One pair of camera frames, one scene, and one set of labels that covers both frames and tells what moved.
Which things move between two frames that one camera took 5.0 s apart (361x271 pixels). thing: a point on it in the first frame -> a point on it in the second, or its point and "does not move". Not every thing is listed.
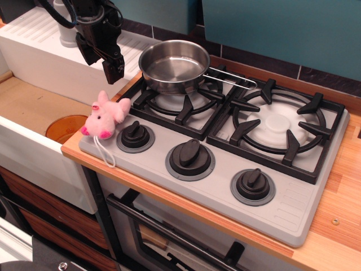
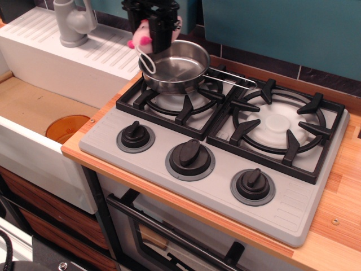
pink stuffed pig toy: [101, 120] -> [142, 38]
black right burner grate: [289, 130] does not move
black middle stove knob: [190, 161] does not move
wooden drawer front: [58, 223] does not move
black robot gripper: [100, 22] -> [162, 27]
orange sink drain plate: [62, 129] does not move
